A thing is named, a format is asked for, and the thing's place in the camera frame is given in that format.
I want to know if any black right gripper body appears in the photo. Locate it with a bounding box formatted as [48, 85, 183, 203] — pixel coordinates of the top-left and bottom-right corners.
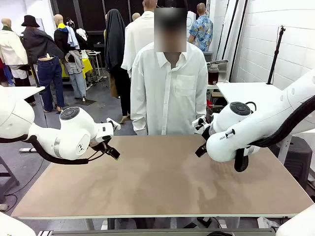
[199, 126, 212, 148]

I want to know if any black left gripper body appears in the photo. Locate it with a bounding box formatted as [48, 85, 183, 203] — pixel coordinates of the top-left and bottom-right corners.
[90, 136, 112, 154]

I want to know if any person in white shirt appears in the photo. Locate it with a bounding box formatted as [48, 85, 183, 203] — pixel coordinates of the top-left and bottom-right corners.
[130, 6, 209, 136]

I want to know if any brown glass jar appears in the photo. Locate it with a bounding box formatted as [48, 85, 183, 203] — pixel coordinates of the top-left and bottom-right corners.
[208, 65, 220, 86]

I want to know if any mannequin in light blue jeans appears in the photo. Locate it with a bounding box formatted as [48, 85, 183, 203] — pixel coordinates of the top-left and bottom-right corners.
[64, 50, 87, 99]

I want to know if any yellow table cloth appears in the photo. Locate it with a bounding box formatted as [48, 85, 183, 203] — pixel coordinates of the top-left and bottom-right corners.
[60, 58, 94, 77]

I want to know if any half mannequin in dark jeans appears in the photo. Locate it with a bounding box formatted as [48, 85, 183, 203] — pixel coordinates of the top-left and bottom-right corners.
[36, 53, 65, 113]

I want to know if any small white work table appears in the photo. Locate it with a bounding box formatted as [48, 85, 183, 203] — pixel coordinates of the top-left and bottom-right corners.
[86, 50, 106, 83]

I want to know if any grey metal stand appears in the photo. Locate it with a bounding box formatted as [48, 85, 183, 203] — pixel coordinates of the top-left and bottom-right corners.
[0, 156, 20, 205]

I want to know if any black plastic stool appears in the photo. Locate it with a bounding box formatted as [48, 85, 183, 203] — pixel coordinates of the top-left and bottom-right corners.
[285, 136, 313, 187]

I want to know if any person in blue floral shirt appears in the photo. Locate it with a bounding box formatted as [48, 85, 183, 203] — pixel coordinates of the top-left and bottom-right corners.
[188, 2, 214, 52]

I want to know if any mannequin in black cloak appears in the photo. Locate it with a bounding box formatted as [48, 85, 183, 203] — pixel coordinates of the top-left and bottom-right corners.
[104, 9, 131, 118]

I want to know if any mannequin in white shirt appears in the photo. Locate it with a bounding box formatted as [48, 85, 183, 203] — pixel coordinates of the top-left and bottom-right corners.
[121, 0, 158, 74]

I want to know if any black tripod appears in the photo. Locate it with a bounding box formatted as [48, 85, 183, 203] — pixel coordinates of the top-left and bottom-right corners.
[267, 25, 286, 86]

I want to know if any white hat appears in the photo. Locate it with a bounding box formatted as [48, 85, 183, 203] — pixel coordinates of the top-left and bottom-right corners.
[75, 28, 88, 42]

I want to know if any mannequin in black yellow jacket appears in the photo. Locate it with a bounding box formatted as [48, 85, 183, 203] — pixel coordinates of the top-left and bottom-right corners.
[53, 14, 88, 59]

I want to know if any mannequin in cream coat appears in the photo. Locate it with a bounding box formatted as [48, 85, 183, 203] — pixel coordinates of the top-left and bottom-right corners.
[0, 18, 28, 87]

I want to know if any black bucket hat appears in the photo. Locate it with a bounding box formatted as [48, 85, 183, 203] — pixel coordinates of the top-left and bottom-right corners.
[21, 15, 40, 28]

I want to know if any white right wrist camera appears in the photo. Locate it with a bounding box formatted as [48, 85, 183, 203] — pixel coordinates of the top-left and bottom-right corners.
[191, 115, 208, 135]

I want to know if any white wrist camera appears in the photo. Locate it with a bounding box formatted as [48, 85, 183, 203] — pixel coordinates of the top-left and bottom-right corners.
[106, 117, 122, 131]
[191, 115, 208, 135]

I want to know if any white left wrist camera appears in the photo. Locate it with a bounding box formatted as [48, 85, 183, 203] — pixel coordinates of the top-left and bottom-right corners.
[106, 117, 122, 131]

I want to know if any aluminium frame rail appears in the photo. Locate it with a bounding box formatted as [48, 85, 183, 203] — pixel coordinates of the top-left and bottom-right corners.
[36, 228, 278, 236]

